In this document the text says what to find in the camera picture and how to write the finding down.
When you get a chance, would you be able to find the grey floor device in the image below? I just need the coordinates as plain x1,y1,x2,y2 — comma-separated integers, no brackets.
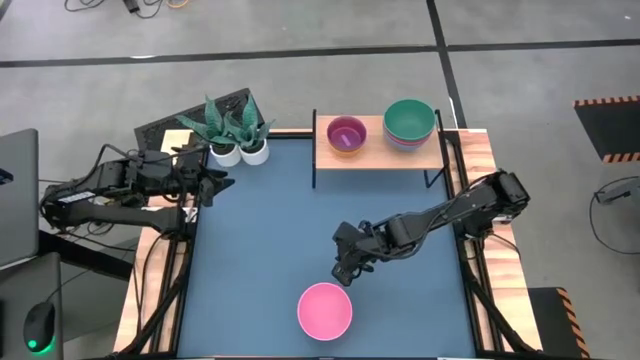
594,177,640,205

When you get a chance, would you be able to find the green plant in white pot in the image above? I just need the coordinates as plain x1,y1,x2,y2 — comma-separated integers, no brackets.
174,97,242,168
223,94,274,167

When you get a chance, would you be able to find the grey laptop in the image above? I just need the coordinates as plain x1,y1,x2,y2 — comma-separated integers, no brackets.
0,128,40,269

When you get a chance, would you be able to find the black perforated floor mat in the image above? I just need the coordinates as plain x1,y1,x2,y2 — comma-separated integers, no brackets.
133,87,251,154

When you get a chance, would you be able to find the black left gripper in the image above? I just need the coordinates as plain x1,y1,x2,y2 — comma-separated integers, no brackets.
185,160,236,208

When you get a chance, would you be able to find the black metal table frame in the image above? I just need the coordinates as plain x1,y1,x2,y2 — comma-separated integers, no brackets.
117,127,544,360

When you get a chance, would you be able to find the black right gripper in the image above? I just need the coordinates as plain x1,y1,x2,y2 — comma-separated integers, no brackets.
330,221,375,288

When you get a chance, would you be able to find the black looped floor cable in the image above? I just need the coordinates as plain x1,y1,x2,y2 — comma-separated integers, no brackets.
588,174,640,256

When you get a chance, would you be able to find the large pink bowl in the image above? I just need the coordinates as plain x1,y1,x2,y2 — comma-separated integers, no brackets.
296,282,354,342

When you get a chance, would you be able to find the black mat with hazard stripes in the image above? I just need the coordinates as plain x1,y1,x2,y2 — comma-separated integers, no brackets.
527,286,591,360
573,95,640,164

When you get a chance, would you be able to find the small purple bowl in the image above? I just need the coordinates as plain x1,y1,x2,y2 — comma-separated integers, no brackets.
326,115,368,152

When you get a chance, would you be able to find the grey side desk surface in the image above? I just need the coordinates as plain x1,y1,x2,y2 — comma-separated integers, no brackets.
0,252,64,360

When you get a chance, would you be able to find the wooden shelf with black frame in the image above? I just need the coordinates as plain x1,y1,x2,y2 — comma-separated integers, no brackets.
311,108,447,190

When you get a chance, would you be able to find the large blue bowl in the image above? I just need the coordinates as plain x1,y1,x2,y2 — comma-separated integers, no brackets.
384,130,434,150

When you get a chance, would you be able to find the blue table mat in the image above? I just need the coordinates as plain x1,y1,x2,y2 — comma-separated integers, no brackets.
175,138,477,359

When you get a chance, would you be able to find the large green bowl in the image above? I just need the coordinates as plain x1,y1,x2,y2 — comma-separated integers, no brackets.
383,98,437,142

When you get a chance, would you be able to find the black computer mouse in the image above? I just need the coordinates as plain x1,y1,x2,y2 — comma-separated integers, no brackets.
22,301,58,354

